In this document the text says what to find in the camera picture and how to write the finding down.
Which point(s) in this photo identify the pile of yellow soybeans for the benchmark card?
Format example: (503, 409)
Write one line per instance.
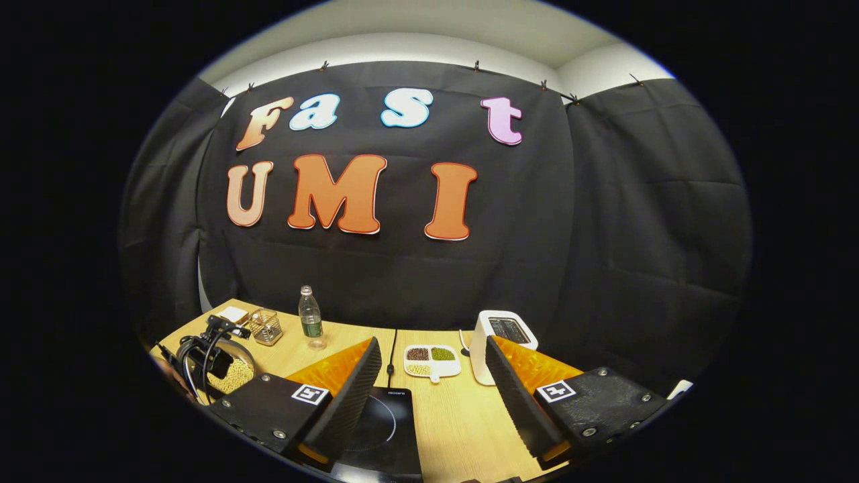
(235, 377)

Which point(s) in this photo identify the black induction cooktop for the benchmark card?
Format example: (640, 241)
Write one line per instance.
(389, 429)

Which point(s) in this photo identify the green mung beans heap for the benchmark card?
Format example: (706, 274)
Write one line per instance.
(443, 353)

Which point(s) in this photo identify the white toaster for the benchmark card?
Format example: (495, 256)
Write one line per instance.
(486, 355)

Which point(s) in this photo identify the dark red beans heap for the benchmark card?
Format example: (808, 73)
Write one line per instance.
(417, 353)

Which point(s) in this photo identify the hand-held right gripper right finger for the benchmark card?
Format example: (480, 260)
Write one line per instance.
(520, 409)

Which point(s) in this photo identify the clear plastic water bottle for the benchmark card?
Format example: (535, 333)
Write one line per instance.
(311, 322)

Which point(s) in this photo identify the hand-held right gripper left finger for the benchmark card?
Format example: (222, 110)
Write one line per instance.
(356, 402)

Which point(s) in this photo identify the metal mesh basket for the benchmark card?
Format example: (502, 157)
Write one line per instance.
(266, 327)

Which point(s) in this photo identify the pale yellow beans heap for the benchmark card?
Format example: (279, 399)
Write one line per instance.
(417, 369)

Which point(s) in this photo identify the black backdrop cloth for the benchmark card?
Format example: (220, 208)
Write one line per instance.
(604, 235)

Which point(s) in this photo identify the white divided plate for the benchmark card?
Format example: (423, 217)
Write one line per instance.
(439, 367)

